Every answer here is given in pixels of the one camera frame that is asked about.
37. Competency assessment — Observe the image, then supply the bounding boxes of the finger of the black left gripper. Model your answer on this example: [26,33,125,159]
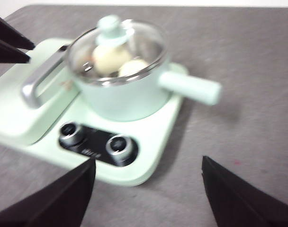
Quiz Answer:
[0,39,31,65]
[0,7,36,51]

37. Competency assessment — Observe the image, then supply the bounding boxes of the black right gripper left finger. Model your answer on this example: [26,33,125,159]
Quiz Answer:
[0,157,97,227]

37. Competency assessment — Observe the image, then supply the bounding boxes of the black control panel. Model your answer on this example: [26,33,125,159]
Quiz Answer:
[58,121,139,167]

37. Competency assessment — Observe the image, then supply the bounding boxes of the glass lid with green knob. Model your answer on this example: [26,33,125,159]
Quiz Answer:
[67,14,169,84]

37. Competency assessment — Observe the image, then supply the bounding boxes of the smooth white steamed bun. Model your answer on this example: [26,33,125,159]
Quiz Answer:
[118,59,150,78]

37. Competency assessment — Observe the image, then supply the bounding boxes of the silver griddle cover handle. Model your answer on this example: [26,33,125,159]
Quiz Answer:
[20,44,75,108]

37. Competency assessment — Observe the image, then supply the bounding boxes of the silver control knob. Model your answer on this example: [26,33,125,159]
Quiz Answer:
[105,134,133,162]
[59,122,85,148]

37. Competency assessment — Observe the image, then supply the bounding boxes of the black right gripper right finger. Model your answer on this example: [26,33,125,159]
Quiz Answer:
[201,155,288,227]

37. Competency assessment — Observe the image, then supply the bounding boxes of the mint green pot with handle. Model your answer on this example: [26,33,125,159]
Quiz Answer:
[68,21,223,122]

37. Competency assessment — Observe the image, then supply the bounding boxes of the mint green breakfast machine base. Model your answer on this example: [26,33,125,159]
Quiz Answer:
[0,37,190,188]

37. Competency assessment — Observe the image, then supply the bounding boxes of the mint green griddle cover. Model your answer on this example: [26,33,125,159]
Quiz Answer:
[0,37,81,146]

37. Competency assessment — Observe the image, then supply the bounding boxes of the ridged white bun green dots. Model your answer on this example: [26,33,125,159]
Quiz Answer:
[91,44,133,77]

